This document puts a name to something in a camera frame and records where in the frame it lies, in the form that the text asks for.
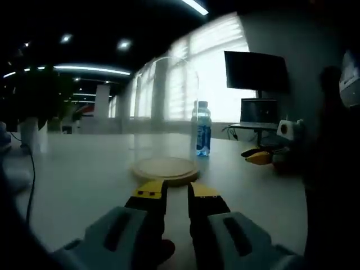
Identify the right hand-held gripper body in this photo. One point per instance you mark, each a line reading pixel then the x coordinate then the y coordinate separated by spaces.
pixel 289 128

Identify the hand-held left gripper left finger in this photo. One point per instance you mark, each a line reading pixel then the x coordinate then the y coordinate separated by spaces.
pixel 123 233

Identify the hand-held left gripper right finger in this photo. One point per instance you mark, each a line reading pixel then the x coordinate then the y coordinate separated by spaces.
pixel 225 236

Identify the blue-capped drink bottle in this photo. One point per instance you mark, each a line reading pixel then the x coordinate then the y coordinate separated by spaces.
pixel 201 132

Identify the round wooden base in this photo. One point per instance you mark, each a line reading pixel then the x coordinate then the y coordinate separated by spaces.
pixel 164 168

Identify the clear glass dome cover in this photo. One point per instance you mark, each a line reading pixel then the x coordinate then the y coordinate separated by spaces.
pixel 166 112

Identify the open laptop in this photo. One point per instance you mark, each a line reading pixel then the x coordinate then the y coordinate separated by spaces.
pixel 258 111

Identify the person's left hand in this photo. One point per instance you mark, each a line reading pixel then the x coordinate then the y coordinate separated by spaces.
pixel 168 250

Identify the monitor stand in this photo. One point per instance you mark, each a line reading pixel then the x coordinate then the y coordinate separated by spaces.
pixel 260 118

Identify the black monitor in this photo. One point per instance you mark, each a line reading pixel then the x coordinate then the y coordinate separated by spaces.
pixel 256 71

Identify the white chest-worn device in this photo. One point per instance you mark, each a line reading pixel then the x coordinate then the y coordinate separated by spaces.
pixel 351 81

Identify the white window blinds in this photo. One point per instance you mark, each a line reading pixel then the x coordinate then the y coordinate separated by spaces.
pixel 213 56

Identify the potted plant in white pot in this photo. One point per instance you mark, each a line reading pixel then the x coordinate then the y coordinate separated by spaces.
pixel 36 112

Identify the short ceiling light strip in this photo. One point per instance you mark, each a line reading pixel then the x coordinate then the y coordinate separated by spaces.
pixel 197 6

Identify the long ceiling light strip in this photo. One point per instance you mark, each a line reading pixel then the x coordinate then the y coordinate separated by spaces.
pixel 90 69

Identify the round ceiling light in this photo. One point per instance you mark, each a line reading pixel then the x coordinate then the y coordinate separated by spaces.
pixel 66 38
pixel 124 44

